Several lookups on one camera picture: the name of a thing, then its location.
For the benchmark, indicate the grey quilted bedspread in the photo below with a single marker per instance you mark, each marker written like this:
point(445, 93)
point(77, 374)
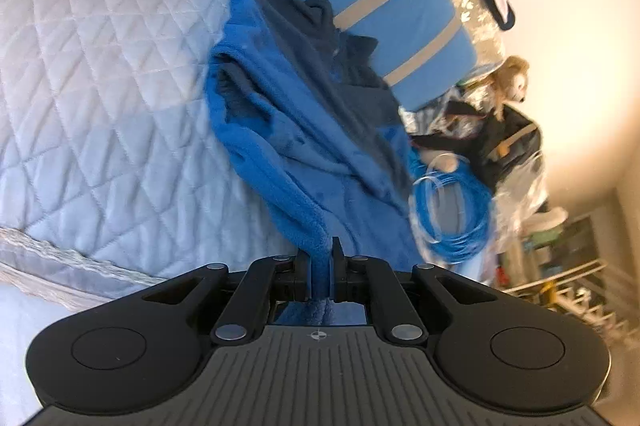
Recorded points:
point(100, 80)

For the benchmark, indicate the blue fleece jacket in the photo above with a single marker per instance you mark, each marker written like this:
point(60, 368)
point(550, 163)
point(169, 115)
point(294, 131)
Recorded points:
point(300, 130)

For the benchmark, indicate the beige furry plush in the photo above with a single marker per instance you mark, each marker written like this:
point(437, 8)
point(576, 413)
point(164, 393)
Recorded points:
point(445, 161)

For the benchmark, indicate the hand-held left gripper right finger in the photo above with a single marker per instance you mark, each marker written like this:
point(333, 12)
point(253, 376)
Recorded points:
point(340, 277)

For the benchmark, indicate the clear plastic bag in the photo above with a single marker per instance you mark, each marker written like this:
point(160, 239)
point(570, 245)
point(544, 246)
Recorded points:
point(525, 196)

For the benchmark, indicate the brown teddy bear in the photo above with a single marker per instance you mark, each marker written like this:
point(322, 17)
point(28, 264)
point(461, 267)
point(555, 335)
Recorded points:
point(510, 80)

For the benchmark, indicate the black backpack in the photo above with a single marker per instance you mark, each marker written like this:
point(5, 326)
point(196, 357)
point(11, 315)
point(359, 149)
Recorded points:
point(505, 140)

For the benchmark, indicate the silver crinkled plastic bag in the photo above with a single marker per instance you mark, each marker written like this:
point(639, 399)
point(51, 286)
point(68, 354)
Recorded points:
point(435, 115)

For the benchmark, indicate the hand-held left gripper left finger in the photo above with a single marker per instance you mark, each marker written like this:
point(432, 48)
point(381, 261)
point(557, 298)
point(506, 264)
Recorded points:
point(302, 277)

